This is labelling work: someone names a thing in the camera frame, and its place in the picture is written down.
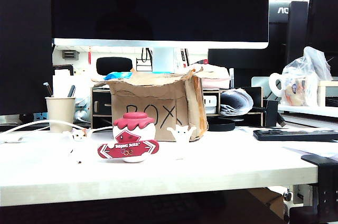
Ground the white cable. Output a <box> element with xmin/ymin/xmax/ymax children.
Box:
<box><xmin>0</xmin><ymin>119</ymin><xmax>114</xmax><ymax>144</ymax></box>

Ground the white monitor riser shelf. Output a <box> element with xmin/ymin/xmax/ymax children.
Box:
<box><xmin>250</xmin><ymin>76</ymin><xmax>338</xmax><ymax>118</ymax></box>

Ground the black desk clamp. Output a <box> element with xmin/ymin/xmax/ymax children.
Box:
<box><xmin>301</xmin><ymin>154</ymin><xmax>338</xmax><ymax>224</ymax></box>

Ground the cardboard box marked BOX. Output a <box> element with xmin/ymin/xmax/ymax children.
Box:
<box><xmin>91</xmin><ymin>67</ymin><xmax>209</xmax><ymax>142</ymax></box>

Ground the small calico cat doll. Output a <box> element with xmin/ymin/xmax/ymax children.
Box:
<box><xmin>70</xmin><ymin>128</ymin><xmax>88</xmax><ymax>142</ymax></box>

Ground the pink folded cloth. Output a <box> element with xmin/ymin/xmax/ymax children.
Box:
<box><xmin>195</xmin><ymin>62</ymin><xmax>230</xmax><ymax>89</ymax></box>

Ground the wooden desk organizer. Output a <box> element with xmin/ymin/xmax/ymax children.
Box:
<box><xmin>91</xmin><ymin>86</ymin><xmax>265</xmax><ymax>129</ymax></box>

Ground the beige paper cup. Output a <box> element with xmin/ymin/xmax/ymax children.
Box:
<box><xmin>45</xmin><ymin>96</ymin><xmax>77</xmax><ymax>133</ymax></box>

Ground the large white-framed computer monitor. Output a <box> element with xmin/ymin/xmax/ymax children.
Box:
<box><xmin>50</xmin><ymin>0</ymin><xmax>270</xmax><ymax>50</ymax></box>

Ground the black keyboard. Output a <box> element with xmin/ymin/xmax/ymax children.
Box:
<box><xmin>252</xmin><ymin>128</ymin><xmax>338</xmax><ymax>142</ymax></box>

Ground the grey wall socket box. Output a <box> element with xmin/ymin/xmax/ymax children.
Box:
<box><xmin>62</xmin><ymin>50</ymin><xmax>79</xmax><ymax>60</ymax></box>

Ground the black round lid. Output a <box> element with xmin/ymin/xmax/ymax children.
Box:
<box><xmin>207</xmin><ymin>118</ymin><xmax>236</xmax><ymax>132</ymax></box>

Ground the silver-tipped pen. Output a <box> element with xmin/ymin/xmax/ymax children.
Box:
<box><xmin>43</xmin><ymin>82</ymin><xmax>54</xmax><ymax>98</ymax></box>

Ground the white power adapter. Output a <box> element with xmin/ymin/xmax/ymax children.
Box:
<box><xmin>203</xmin><ymin>95</ymin><xmax>218</xmax><ymax>114</ymax></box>

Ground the black low monitor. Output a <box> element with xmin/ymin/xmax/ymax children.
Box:
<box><xmin>208</xmin><ymin>49</ymin><xmax>288</xmax><ymax>88</ymax></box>

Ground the small white cat doll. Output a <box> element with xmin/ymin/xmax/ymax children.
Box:
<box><xmin>166</xmin><ymin>125</ymin><xmax>198</xmax><ymax>145</ymax></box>

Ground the AOC monitor back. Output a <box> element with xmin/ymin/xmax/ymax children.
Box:
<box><xmin>268</xmin><ymin>1</ymin><xmax>291</xmax><ymax>50</ymax></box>

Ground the red white Beijing 2022 doll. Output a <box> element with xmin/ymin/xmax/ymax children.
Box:
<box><xmin>97</xmin><ymin>111</ymin><xmax>160</xmax><ymax>163</ymax></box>

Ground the blue packet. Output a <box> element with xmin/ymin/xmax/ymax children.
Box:
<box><xmin>104</xmin><ymin>71</ymin><xmax>133</xmax><ymax>81</ymax></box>

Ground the white printed mug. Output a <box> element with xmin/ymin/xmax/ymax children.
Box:
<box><xmin>268</xmin><ymin>72</ymin><xmax>319</xmax><ymax>106</ymax></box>

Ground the silver monitor stand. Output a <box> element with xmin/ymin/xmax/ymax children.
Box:
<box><xmin>152</xmin><ymin>47</ymin><xmax>175</xmax><ymax>73</ymax></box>

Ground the black monitor edge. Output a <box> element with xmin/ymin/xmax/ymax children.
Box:
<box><xmin>307</xmin><ymin>0</ymin><xmax>338</xmax><ymax>53</ymax></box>

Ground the dark monitor panel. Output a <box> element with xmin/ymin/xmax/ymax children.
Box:
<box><xmin>0</xmin><ymin>0</ymin><xmax>53</xmax><ymax>116</ymax></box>

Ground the clear plastic bag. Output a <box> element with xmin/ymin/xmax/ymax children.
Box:
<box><xmin>279</xmin><ymin>46</ymin><xmax>333</xmax><ymax>107</ymax></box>

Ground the black upright panel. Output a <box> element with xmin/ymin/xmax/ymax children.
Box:
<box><xmin>287</xmin><ymin>1</ymin><xmax>309</xmax><ymax>64</ymax></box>

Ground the cardboard box under table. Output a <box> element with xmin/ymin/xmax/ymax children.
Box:
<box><xmin>248</xmin><ymin>187</ymin><xmax>286</xmax><ymax>219</ymax></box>

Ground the folded newspaper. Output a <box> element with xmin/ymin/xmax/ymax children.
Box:
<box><xmin>220</xmin><ymin>88</ymin><xmax>254</xmax><ymax>116</ymax></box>

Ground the black chair headrest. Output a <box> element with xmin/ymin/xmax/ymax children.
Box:
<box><xmin>96</xmin><ymin>57</ymin><xmax>133</xmax><ymax>76</ymax></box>

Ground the black desk bracket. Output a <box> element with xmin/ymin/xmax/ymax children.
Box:
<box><xmin>263</xmin><ymin>99</ymin><xmax>286</xmax><ymax>127</ymax></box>

